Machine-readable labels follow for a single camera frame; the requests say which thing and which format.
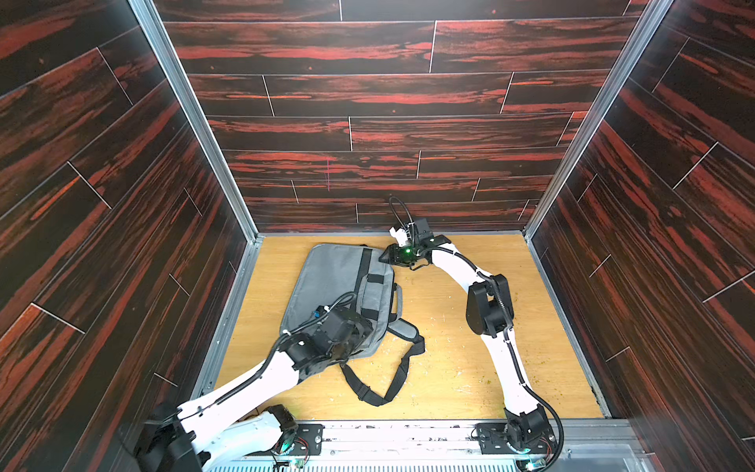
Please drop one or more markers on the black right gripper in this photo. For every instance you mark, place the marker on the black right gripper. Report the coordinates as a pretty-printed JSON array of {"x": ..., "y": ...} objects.
[{"x": 392, "y": 254}]

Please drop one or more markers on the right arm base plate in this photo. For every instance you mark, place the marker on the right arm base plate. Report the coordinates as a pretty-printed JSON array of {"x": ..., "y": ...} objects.
[{"x": 502, "y": 438}]

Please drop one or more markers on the aluminium corner post right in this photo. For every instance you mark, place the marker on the aluminium corner post right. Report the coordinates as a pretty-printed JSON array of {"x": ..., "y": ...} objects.
[{"x": 644, "y": 31}]

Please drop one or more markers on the aluminium corner post left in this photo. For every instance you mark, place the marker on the aluminium corner post left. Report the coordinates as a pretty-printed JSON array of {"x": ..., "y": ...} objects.
[{"x": 158, "y": 39}]

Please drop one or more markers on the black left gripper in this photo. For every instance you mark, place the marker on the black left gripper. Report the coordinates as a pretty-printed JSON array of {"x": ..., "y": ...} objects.
[{"x": 358, "y": 335}]

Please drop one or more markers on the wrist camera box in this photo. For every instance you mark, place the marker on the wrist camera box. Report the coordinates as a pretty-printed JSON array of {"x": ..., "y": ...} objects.
[
  {"x": 337, "y": 323},
  {"x": 412, "y": 233}
]

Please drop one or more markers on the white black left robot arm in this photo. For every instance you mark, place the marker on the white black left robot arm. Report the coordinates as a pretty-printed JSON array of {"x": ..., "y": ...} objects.
[{"x": 202, "y": 434}]

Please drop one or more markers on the aluminium front rail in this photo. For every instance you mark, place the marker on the aluminium front rail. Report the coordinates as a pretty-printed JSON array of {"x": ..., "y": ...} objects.
[{"x": 447, "y": 445}]

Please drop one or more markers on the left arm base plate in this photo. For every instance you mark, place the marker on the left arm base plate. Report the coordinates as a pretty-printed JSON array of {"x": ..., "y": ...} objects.
[{"x": 306, "y": 441}]

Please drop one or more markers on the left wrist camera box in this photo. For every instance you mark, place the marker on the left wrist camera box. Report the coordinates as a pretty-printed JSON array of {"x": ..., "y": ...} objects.
[{"x": 337, "y": 323}]

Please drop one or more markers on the grey zippered laptop bag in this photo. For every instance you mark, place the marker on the grey zippered laptop bag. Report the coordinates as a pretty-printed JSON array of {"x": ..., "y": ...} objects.
[{"x": 348, "y": 276}]

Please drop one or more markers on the aluminium corner post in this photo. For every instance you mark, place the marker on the aluminium corner post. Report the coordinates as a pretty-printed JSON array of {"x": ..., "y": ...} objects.
[
  {"x": 158, "y": 39},
  {"x": 644, "y": 31}
]

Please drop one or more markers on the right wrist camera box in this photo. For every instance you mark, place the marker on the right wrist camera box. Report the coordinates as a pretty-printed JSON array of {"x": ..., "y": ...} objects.
[{"x": 412, "y": 233}]

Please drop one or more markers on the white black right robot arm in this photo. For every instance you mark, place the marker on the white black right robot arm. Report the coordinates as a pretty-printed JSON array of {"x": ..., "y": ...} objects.
[{"x": 532, "y": 426}]

